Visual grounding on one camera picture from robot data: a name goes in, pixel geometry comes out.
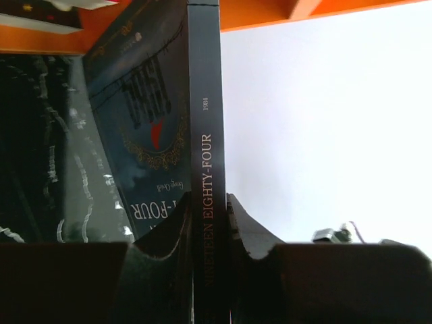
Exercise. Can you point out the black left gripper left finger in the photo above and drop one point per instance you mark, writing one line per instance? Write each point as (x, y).
(148, 281)

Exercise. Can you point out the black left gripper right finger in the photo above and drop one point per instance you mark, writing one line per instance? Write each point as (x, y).
(278, 282)

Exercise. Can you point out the dark blue book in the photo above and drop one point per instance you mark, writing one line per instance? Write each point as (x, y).
(159, 113)

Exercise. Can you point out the red Treehouse book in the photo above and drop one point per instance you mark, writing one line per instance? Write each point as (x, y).
(66, 5)

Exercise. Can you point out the black book with white text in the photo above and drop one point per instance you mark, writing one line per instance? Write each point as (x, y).
(40, 16)

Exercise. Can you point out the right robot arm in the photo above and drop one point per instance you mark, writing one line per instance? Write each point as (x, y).
(343, 235)

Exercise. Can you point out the orange wooden shelf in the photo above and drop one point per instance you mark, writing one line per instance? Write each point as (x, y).
(118, 27)

